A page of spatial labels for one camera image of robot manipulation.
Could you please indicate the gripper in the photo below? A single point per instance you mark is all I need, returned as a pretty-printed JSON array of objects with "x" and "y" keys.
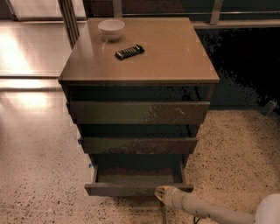
[{"x": 177, "y": 198}]

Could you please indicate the drawer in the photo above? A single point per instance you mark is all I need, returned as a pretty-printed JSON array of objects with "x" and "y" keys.
[
  {"x": 125, "y": 181},
  {"x": 124, "y": 145},
  {"x": 138, "y": 112}
]

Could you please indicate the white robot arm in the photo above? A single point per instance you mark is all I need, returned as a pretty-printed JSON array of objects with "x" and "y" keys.
[{"x": 267, "y": 212}]

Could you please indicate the brown drawer cabinet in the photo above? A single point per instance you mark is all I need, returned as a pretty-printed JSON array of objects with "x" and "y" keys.
[{"x": 173, "y": 68}]

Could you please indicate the metal window railing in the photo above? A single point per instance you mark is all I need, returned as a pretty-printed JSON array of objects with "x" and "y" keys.
[{"x": 196, "y": 10}]

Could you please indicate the white bowl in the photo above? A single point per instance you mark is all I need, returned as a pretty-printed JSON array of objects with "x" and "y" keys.
[{"x": 111, "y": 29}]

